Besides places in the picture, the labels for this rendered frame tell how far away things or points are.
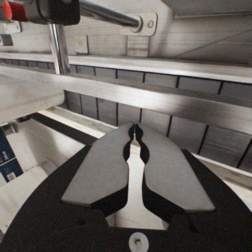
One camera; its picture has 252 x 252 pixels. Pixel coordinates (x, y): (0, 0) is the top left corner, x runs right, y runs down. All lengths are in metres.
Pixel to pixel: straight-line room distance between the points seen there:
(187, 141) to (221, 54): 0.10
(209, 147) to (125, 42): 0.18
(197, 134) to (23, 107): 0.23
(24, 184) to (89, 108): 0.29
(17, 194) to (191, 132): 0.42
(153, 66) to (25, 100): 0.18
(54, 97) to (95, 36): 0.12
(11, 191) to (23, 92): 0.28
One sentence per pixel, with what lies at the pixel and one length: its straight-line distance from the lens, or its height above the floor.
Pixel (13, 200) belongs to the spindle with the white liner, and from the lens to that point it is 0.46.
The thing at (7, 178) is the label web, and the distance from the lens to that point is 0.69.
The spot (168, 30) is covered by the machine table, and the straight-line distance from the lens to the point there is 0.21.
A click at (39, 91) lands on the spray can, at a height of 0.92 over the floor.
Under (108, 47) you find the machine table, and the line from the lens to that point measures 0.26.
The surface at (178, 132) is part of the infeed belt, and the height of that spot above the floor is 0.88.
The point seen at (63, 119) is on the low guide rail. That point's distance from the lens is 0.25.
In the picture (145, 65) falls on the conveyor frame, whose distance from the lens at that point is 0.17.
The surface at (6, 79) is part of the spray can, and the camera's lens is 0.29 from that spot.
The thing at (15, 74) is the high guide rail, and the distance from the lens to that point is 0.21.
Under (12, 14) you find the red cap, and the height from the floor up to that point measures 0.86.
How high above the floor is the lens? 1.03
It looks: 48 degrees down
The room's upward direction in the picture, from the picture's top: 126 degrees counter-clockwise
